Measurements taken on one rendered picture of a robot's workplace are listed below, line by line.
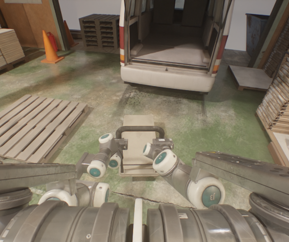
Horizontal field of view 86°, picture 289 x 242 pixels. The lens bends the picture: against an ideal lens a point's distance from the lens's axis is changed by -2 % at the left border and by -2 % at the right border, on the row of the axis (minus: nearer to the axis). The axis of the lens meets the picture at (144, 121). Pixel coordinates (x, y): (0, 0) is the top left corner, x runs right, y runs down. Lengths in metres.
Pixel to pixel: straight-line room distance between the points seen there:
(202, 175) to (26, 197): 0.38
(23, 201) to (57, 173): 0.13
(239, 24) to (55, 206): 6.36
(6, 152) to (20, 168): 1.97
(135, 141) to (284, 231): 1.58
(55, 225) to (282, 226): 0.28
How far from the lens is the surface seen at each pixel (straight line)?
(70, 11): 7.36
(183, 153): 1.99
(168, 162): 0.57
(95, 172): 0.77
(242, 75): 4.18
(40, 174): 0.37
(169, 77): 2.48
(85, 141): 2.14
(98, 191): 0.64
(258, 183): 0.31
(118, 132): 1.12
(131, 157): 1.63
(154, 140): 1.13
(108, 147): 0.88
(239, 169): 0.33
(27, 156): 2.09
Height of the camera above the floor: 1.51
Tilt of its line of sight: 41 degrees down
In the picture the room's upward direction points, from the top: 2 degrees clockwise
